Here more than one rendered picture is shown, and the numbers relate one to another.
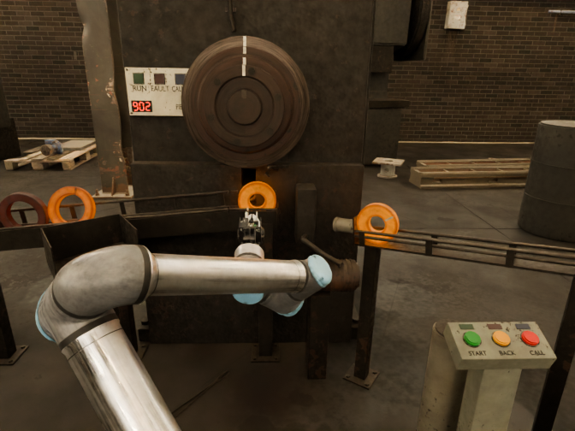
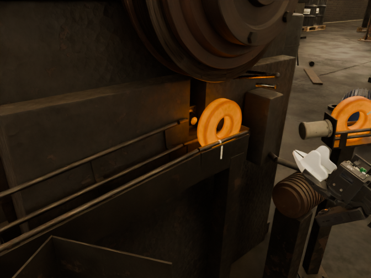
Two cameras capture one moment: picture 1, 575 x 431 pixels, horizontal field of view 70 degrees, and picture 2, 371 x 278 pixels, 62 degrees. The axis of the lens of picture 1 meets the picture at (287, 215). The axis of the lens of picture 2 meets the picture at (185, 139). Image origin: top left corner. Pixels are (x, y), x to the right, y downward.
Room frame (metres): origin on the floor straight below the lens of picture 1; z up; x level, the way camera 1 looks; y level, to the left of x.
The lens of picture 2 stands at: (1.03, 0.70, 1.08)
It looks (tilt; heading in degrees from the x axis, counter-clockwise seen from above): 26 degrees down; 321
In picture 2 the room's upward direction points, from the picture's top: 1 degrees clockwise
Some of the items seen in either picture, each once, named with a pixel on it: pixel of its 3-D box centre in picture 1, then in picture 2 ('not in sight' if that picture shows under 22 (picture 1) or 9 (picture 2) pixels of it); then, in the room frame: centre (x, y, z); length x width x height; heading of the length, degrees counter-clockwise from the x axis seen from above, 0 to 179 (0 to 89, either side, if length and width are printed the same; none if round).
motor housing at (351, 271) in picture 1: (328, 318); (293, 234); (1.47, -0.17, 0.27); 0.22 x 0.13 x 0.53; 92
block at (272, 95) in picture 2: (305, 213); (259, 126); (1.62, -0.07, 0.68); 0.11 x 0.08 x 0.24; 2
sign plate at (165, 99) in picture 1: (161, 91); not in sight; (1.69, 0.51, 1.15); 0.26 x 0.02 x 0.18; 92
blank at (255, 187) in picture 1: (257, 200); (220, 126); (1.60, 0.12, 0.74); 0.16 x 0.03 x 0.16; 94
